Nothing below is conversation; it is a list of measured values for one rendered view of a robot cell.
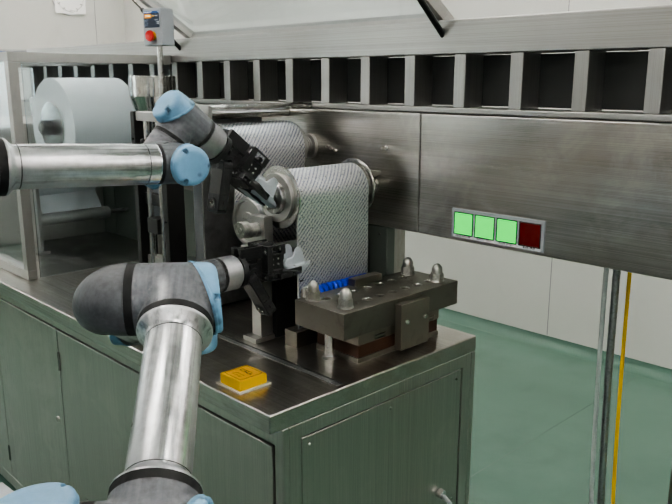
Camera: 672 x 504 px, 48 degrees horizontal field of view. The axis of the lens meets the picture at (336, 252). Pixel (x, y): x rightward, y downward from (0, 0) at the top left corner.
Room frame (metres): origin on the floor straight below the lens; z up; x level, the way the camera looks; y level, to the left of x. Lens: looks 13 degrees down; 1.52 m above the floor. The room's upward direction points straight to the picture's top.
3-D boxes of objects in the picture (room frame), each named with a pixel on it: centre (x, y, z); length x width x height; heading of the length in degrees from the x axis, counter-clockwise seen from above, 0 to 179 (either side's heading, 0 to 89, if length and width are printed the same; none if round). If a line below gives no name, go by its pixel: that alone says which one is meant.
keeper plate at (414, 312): (1.66, -0.18, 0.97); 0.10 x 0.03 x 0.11; 134
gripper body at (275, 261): (1.61, 0.18, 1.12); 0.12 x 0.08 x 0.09; 134
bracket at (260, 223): (1.73, 0.19, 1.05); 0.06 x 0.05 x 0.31; 134
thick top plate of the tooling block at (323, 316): (1.72, -0.11, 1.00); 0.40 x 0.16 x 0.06; 134
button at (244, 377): (1.46, 0.19, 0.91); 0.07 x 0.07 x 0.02; 44
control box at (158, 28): (2.15, 0.50, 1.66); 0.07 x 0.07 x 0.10; 59
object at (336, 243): (1.78, 0.00, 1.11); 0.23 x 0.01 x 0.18; 134
